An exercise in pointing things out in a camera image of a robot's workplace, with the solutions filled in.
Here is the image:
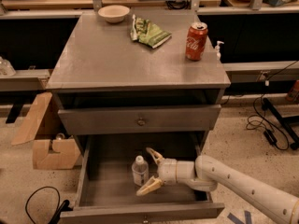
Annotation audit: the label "open grey middle drawer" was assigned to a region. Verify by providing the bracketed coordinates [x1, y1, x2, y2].
[61, 133, 224, 224]

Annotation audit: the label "grey drawer cabinet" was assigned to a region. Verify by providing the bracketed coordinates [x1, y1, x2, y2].
[45, 8, 232, 224]

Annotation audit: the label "green chip bag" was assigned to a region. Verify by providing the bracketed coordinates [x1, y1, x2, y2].
[130, 15, 172, 49]

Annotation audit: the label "clear plastic water bottle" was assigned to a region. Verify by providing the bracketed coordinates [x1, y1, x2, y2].
[132, 155, 149, 187]

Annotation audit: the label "closed grey top drawer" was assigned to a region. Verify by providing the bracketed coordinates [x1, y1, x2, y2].
[58, 105, 221, 135]

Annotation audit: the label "wooden block pieces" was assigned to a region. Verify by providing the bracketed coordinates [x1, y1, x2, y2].
[11, 92, 82, 170]

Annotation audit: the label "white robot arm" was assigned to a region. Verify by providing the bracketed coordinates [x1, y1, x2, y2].
[136, 147, 299, 224]

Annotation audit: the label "black floor cable left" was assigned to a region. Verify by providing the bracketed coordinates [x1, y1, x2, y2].
[24, 186, 71, 224]

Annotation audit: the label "white bowl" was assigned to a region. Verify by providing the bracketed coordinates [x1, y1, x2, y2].
[98, 5, 130, 23]

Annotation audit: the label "orange bottle on floor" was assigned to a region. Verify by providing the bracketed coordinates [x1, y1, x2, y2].
[286, 80, 299, 103]

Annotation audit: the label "white pump dispenser bottle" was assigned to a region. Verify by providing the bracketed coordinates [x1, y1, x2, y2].
[215, 41, 224, 61]

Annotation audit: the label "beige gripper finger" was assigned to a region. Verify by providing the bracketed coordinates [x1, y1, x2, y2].
[146, 147, 164, 165]
[136, 176, 164, 196]

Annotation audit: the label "red cola can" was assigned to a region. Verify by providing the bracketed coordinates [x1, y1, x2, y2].
[185, 21, 208, 61]

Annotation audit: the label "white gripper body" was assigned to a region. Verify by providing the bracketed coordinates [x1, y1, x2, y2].
[157, 159, 178, 185]

